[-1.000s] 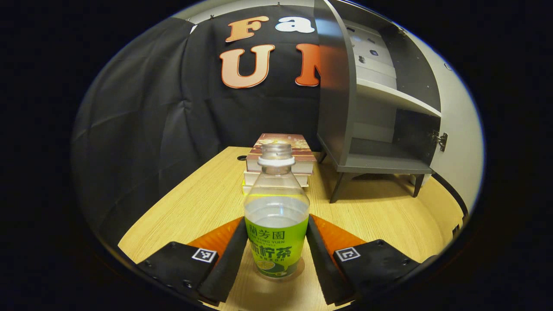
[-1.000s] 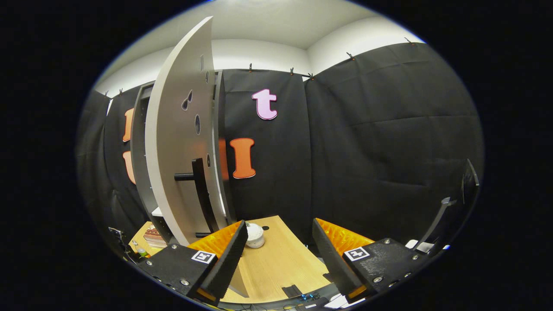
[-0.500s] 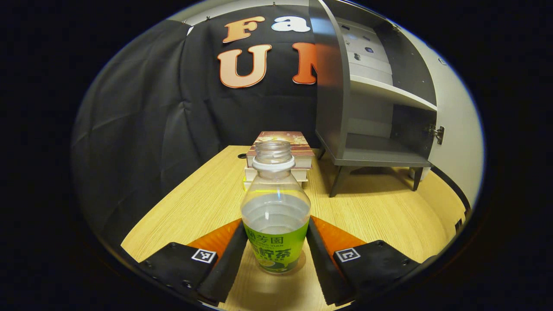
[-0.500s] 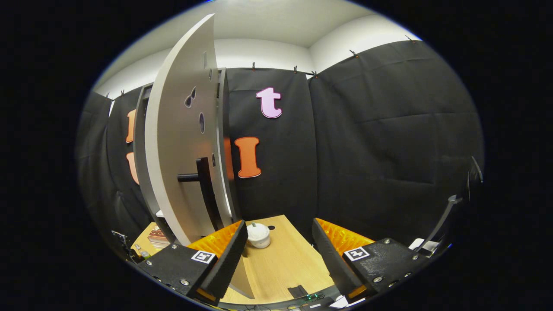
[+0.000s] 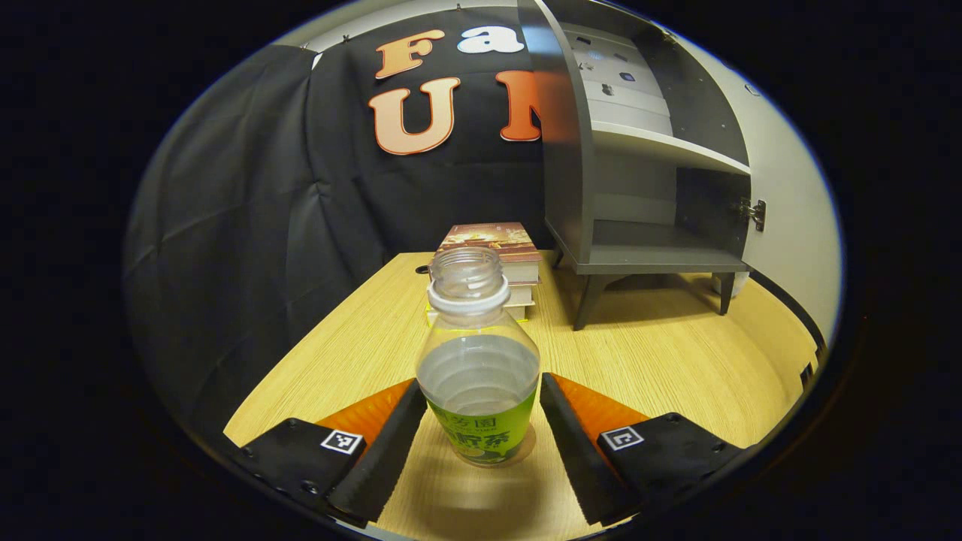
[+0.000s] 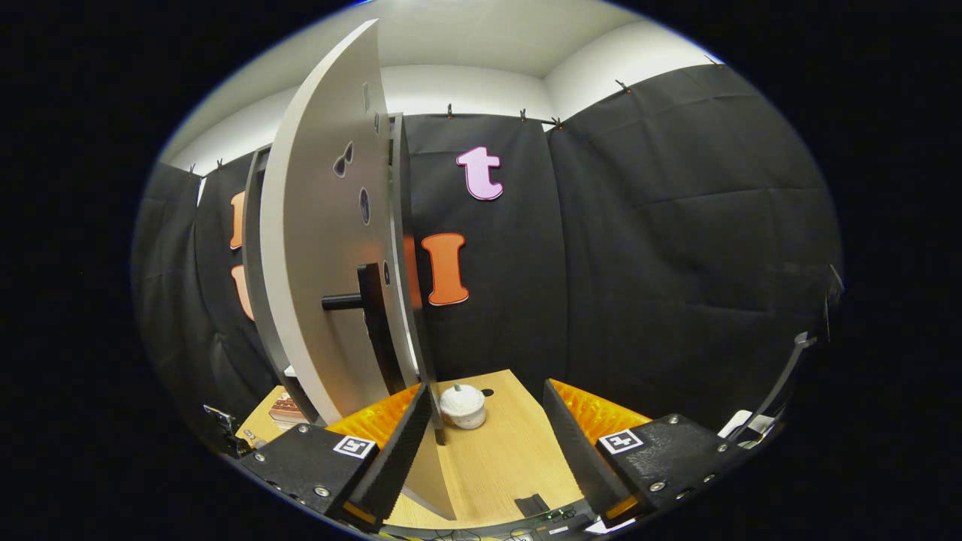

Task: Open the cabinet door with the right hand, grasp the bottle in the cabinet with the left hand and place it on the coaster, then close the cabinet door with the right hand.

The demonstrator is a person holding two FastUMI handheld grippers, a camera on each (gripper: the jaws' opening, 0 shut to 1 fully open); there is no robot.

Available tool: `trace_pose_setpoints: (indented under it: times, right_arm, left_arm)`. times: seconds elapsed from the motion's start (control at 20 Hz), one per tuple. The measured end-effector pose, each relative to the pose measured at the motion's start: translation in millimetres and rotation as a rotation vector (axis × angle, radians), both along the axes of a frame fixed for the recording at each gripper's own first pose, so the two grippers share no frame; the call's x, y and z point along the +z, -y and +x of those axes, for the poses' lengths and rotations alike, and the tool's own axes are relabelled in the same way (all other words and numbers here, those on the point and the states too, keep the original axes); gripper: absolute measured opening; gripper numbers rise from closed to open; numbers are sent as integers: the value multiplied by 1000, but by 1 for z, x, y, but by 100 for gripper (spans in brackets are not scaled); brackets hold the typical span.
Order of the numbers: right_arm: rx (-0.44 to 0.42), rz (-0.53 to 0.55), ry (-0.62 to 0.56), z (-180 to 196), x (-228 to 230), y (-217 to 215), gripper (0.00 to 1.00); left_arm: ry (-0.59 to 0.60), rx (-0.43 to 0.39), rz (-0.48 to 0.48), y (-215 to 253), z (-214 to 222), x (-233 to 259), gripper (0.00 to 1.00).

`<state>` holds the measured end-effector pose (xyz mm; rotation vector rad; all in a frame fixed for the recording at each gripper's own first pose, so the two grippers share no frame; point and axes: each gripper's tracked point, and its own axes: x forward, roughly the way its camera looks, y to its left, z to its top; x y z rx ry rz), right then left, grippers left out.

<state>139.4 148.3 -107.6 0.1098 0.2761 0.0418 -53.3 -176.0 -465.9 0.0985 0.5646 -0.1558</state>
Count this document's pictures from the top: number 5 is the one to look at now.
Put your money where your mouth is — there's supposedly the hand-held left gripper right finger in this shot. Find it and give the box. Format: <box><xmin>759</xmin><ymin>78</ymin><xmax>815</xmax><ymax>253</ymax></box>
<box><xmin>540</xmin><ymin>372</ymin><xmax>752</xmax><ymax>527</ymax></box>

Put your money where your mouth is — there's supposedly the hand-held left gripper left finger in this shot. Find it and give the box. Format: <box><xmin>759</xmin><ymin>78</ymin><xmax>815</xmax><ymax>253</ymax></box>
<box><xmin>229</xmin><ymin>378</ymin><xmax>429</xmax><ymax>527</ymax></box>

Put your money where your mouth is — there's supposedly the green label bottle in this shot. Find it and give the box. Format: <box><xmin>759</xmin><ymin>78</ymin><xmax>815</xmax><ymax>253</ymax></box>
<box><xmin>416</xmin><ymin>246</ymin><xmax>542</xmax><ymax>468</ymax></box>

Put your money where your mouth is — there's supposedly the grey cabinet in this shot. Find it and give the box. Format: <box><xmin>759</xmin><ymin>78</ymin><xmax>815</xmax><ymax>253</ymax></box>
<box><xmin>517</xmin><ymin>0</ymin><xmax>756</xmax><ymax>331</ymax></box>

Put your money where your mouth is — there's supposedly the beige cabinet door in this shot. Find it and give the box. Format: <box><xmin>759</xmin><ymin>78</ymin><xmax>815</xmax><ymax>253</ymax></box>
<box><xmin>665</xmin><ymin>30</ymin><xmax>844</xmax><ymax>350</ymax></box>

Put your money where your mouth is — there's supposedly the yellow book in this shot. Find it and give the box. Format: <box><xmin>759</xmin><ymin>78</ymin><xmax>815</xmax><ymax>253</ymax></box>
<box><xmin>425</xmin><ymin>301</ymin><xmax>531</xmax><ymax>325</ymax></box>

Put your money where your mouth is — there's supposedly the brown cover book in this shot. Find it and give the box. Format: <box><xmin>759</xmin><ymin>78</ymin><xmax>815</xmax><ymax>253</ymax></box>
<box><xmin>434</xmin><ymin>222</ymin><xmax>543</xmax><ymax>285</ymax></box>

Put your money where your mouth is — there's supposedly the black backdrop cloth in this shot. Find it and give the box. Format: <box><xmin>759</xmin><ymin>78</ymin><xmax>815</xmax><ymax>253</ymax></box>
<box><xmin>124</xmin><ymin>4</ymin><xmax>557</xmax><ymax>452</ymax></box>

